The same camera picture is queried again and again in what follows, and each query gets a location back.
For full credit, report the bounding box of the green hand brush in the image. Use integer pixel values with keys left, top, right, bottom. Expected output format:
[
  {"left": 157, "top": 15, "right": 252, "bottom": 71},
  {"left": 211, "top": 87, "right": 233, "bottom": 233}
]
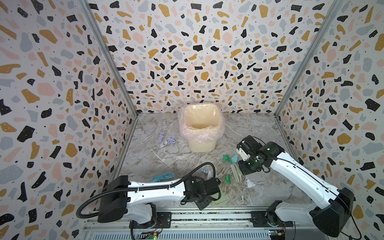
[{"left": 231, "top": 164, "right": 243, "bottom": 183}]

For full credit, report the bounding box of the white crumpled paper scrap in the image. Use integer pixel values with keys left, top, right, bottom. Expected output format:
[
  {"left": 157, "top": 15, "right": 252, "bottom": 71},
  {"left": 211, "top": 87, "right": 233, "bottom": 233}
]
[{"left": 245, "top": 178, "right": 256, "bottom": 188}]

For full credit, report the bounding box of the small green paper scrap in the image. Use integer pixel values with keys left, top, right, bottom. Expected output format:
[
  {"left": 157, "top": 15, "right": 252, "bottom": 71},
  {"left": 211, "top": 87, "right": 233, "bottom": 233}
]
[{"left": 224, "top": 174, "right": 232, "bottom": 184}]

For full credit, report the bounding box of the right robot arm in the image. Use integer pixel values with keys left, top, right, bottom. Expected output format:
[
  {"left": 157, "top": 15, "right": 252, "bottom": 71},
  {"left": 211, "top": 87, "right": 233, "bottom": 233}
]
[{"left": 237, "top": 136, "right": 355, "bottom": 238}]

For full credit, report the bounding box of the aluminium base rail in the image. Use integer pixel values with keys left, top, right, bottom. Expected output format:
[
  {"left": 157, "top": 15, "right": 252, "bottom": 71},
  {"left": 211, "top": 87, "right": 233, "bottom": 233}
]
[{"left": 82, "top": 207, "right": 329, "bottom": 240}]

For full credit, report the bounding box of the cream trash bin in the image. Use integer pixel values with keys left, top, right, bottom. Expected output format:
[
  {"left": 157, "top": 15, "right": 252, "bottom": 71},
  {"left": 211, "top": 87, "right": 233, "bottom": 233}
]
[{"left": 182, "top": 103, "right": 223, "bottom": 153}]

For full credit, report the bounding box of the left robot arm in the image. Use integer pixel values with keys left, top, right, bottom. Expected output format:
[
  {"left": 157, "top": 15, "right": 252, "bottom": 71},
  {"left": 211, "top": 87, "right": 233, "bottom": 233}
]
[{"left": 98, "top": 176, "right": 222, "bottom": 225}]

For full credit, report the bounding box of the green plastic dustpan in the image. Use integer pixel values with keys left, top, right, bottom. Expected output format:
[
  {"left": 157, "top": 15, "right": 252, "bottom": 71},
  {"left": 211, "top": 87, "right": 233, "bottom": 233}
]
[{"left": 212, "top": 192, "right": 228, "bottom": 205}]

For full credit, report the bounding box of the teal paper scrap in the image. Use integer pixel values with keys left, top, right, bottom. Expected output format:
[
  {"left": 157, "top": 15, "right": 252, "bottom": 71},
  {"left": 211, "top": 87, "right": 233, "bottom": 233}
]
[{"left": 151, "top": 173, "right": 175, "bottom": 183}]

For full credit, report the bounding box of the purple white paper scrap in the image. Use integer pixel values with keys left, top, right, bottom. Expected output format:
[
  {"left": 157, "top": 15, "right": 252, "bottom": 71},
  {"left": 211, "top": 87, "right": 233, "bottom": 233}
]
[{"left": 158, "top": 132, "right": 168, "bottom": 149}]

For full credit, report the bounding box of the left aluminium corner post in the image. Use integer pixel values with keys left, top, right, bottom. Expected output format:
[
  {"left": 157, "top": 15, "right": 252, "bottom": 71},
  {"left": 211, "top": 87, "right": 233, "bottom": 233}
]
[{"left": 78, "top": 0, "right": 138, "bottom": 120}]

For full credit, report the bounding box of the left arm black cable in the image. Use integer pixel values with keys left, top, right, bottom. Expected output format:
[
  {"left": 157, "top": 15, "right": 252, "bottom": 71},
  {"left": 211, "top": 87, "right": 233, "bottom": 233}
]
[{"left": 75, "top": 161, "right": 217, "bottom": 220}]

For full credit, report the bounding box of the right aluminium corner post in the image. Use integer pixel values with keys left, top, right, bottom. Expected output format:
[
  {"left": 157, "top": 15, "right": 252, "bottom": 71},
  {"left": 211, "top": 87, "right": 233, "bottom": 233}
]
[{"left": 274, "top": 0, "right": 343, "bottom": 120}]

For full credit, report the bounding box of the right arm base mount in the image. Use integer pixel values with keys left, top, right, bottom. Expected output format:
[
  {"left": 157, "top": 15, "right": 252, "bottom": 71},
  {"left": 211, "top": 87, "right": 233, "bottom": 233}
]
[{"left": 250, "top": 211, "right": 294, "bottom": 228}]

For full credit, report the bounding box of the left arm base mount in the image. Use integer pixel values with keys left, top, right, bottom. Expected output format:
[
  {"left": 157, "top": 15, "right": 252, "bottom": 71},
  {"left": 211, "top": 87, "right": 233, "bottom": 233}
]
[{"left": 130, "top": 212, "right": 172, "bottom": 229}]

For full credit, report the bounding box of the aluminium corner post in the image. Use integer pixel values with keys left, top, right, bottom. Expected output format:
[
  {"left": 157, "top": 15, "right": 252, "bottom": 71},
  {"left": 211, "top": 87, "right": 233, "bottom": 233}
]
[
  {"left": 274, "top": 0, "right": 343, "bottom": 120},
  {"left": 78, "top": 0, "right": 138, "bottom": 120}
]

